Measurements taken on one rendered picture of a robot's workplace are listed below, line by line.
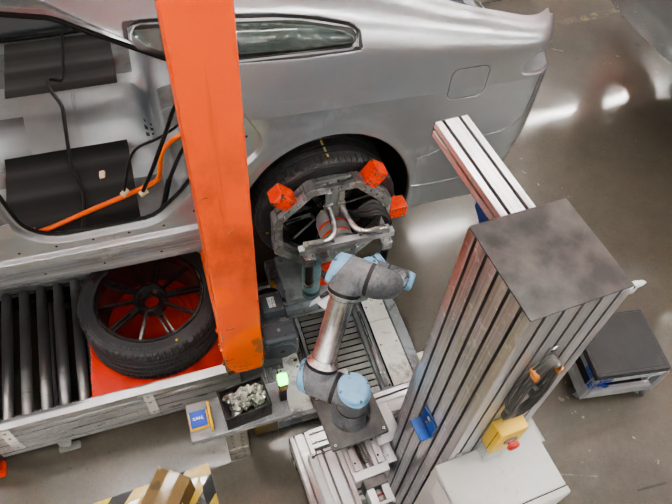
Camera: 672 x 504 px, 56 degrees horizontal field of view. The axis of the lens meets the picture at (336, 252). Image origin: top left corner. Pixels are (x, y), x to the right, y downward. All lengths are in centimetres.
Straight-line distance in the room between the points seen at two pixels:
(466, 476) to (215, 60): 132
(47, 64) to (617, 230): 355
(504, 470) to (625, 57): 442
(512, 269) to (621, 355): 216
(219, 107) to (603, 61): 446
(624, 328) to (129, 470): 253
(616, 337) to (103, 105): 279
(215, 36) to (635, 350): 263
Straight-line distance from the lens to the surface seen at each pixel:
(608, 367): 337
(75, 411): 303
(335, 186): 262
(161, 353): 293
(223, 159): 175
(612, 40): 603
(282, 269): 344
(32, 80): 386
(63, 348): 333
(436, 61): 251
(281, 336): 301
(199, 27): 149
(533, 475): 201
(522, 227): 139
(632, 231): 445
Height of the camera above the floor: 304
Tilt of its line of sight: 53 degrees down
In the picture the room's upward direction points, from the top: 5 degrees clockwise
